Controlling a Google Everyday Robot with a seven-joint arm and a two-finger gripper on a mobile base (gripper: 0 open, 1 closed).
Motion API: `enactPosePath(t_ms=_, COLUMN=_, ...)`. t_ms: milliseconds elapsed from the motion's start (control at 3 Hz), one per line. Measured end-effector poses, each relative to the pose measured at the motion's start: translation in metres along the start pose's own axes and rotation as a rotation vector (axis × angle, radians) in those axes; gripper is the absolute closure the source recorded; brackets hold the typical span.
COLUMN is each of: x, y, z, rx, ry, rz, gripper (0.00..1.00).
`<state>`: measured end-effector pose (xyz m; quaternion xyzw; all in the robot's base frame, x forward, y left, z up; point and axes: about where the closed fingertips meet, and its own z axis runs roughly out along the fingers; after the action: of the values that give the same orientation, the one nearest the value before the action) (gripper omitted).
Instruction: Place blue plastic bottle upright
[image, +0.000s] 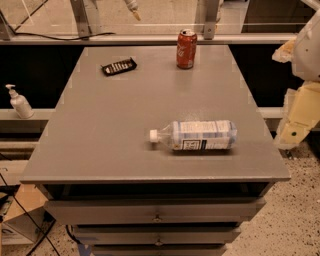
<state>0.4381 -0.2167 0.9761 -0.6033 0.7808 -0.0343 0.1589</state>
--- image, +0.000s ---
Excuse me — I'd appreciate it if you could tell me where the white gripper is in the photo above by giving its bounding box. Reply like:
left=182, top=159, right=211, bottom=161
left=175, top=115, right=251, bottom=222
left=272, top=39, right=320, bottom=150

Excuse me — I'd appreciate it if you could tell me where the clear blue-label plastic bottle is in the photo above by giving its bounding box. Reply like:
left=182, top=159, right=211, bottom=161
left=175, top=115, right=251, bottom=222
left=149, top=120, right=237, bottom=151

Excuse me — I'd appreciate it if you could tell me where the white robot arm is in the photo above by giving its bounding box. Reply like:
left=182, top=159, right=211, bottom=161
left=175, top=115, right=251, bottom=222
left=272, top=10, right=320, bottom=150

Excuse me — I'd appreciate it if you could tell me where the white pump dispenser bottle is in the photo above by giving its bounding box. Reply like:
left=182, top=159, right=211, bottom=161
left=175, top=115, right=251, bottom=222
left=6, top=84, right=34, bottom=119

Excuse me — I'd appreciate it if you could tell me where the red soda can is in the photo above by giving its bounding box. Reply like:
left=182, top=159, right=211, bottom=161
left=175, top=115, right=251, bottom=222
left=176, top=29, right=197, bottom=69

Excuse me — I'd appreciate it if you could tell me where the black snack bar packet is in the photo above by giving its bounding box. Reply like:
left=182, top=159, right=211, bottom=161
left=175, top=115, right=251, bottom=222
left=101, top=58, right=137, bottom=77

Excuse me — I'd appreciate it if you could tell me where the hanging cream gripper tip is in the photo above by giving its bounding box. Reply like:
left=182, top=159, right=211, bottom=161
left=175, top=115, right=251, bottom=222
left=124, top=0, right=141, bottom=21

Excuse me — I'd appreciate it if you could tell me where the grey drawer cabinet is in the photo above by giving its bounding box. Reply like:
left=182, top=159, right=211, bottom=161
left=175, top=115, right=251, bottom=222
left=22, top=45, right=289, bottom=256

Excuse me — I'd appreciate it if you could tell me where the cardboard box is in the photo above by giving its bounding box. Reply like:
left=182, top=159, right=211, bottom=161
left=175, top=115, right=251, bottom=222
left=1, top=184, right=47, bottom=245

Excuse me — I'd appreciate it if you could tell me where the metal frame post right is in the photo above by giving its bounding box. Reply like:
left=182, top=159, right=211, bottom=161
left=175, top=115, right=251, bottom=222
left=194, top=0, right=220, bottom=40

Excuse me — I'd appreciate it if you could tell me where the metal frame post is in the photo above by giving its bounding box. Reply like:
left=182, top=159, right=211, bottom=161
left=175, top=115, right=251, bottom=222
left=70, top=0, right=101, bottom=40
left=194, top=0, right=220, bottom=40

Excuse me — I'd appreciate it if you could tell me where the black cable on ledge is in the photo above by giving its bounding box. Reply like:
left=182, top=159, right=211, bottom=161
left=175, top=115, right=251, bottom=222
left=9, top=30, right=117, bottom=42

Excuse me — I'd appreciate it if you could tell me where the metal frame post left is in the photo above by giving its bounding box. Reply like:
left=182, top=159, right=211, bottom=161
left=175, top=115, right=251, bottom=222
left=70, top=0, right=101, bottom=40

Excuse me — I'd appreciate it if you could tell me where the black floor cable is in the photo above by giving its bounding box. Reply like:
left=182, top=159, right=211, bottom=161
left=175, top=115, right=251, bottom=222
left=0, top=173, right=63, bottom=256

